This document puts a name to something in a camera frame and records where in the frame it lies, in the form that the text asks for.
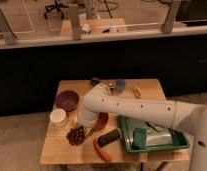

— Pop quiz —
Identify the orange carrot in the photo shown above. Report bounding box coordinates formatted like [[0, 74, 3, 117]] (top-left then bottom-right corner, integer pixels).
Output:
[[93, 140, 112, 162]]

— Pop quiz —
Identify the blue cup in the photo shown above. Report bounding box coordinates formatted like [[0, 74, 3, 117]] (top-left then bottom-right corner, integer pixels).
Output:
[[115, 79, 126, 92]]

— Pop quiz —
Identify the purple bowl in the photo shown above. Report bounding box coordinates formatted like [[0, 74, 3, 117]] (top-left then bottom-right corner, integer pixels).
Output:
[[55, 90, 79, 112]]

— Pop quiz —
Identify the dark red grape bunch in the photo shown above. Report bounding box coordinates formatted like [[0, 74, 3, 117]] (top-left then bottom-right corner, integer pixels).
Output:
[[67, 126, 86, 145]]

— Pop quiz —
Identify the black rectangular block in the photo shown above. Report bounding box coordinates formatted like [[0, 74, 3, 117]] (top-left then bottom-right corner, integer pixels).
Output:
[[97, 129, 120, 147]]

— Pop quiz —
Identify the white cup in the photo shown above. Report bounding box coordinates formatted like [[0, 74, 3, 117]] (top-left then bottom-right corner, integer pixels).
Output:
[[50, 108, 67, 127]]

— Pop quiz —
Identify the green sponge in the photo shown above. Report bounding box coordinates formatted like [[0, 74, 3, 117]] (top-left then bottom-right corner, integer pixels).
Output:
[[132, 128, 146, 149]]

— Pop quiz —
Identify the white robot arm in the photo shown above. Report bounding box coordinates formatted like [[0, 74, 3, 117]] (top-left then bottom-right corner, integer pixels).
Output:
[[77, 83, 207, 171]]

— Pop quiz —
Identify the wooden table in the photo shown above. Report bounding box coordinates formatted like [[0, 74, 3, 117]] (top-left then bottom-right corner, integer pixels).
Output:
[[40, 79, 189, 164]]

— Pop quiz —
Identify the orange bowl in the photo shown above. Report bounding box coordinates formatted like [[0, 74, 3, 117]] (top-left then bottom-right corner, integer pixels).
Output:
[[94, 113, 109, 131]]

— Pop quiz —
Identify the black office chair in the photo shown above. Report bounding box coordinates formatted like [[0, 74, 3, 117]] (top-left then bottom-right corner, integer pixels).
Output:
[[44, 0, 67, 19]]

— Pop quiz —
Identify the green plastic tray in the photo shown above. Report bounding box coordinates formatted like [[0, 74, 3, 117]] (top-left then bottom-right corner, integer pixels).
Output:
[[119, 116, 189, 153]]

